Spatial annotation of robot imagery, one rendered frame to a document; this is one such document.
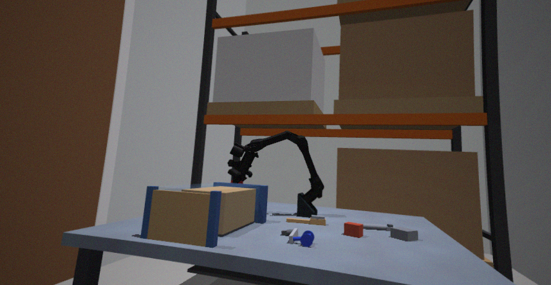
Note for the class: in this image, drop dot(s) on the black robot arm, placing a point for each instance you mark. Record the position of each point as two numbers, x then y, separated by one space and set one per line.
258 144

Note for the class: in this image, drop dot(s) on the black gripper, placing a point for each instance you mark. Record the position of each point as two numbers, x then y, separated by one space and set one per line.
239 173

